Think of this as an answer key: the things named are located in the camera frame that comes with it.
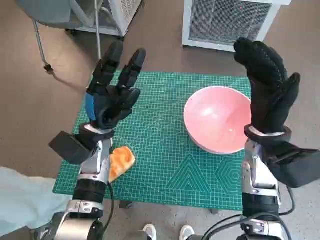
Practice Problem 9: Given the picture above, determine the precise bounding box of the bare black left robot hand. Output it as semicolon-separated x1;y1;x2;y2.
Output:
84;39;147;132

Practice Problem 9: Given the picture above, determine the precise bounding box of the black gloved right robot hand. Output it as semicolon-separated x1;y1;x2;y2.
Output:
233;37;302;135

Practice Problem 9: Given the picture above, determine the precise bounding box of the long orange toy bread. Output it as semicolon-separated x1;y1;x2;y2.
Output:
108;146;137;183

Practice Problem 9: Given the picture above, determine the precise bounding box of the pink bowl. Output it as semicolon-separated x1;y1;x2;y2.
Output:
183;86;252;155

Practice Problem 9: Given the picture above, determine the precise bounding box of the green cutting mat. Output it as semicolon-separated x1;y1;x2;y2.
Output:
52;71;253;211

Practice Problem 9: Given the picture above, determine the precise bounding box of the silver metal pole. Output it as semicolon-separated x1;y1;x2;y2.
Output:
94;0;103;61

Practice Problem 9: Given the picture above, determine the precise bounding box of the white cabinet with mesh front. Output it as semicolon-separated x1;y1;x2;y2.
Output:
181;0;292;53

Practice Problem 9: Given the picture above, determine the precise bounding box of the white wheeled mesh cabinet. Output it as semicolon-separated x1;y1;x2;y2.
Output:
65;0;145;38

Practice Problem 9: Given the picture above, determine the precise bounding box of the grey chair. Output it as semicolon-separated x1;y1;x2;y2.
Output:
18;0;83;73

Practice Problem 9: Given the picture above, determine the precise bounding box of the person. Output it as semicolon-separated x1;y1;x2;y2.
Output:
0;166;73;237

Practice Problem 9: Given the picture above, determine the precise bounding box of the white shoe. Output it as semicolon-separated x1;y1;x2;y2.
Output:
142;224;158;240
179;224;196;240

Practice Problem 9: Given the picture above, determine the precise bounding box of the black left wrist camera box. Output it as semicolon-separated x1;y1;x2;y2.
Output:
48;131;98;165

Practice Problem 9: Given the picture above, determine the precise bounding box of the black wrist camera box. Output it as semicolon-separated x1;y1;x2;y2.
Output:
48;131;98;165
267;143;320;189

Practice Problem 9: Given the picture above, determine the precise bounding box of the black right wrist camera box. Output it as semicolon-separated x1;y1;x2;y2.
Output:
267;143;320;189

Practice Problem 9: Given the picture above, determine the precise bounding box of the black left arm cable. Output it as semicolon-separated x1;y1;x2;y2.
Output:
98;181;116;240

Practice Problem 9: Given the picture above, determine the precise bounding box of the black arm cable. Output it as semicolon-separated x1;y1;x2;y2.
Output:
98;181;116;240
202;186;295;240

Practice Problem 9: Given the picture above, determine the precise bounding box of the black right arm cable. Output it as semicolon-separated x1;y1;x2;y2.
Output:
202;186;295;240

